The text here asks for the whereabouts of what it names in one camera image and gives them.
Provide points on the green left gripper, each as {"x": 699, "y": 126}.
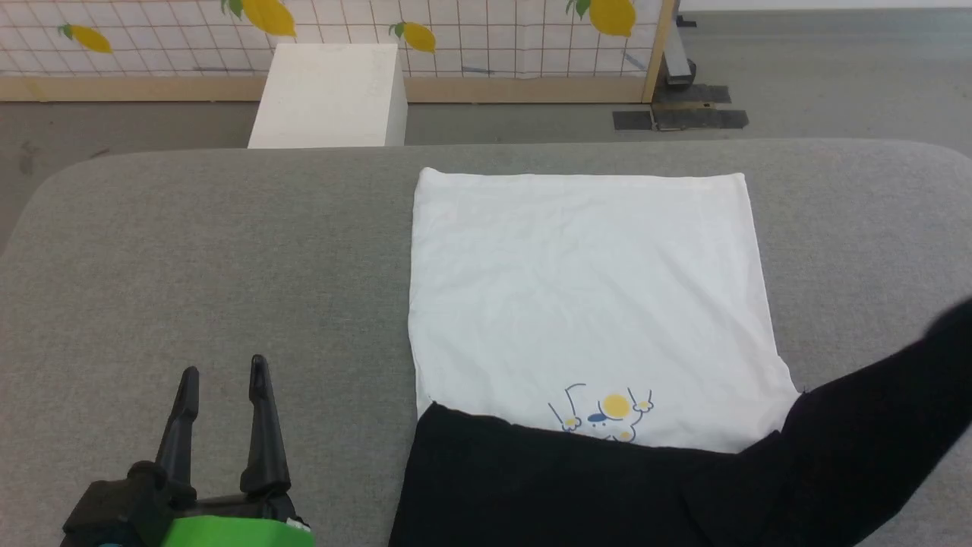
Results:
{"x": 235, "y": 528}

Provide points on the white shirt with black sleeves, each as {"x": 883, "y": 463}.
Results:
{"x": 585, "y": 304}

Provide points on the white rectangular box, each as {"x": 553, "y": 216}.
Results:
{"x": 326, "y": 99}

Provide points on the lemon print grid screen panel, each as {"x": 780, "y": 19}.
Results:
{"x": 342, "y": 38}

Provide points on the lemon-print grid panel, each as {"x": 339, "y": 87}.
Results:
{"x": 531, "y": 89}

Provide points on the brown metal floor plate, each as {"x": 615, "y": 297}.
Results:
{"x": 683, "y": 118}

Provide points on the small black floor mat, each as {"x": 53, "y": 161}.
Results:
{"x": 702, "y": 93}

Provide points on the grey metal support leg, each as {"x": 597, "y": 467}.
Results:
{"x": 678, "y": 57}

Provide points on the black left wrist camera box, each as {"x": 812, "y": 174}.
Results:
{"x": 114, "y": 509}

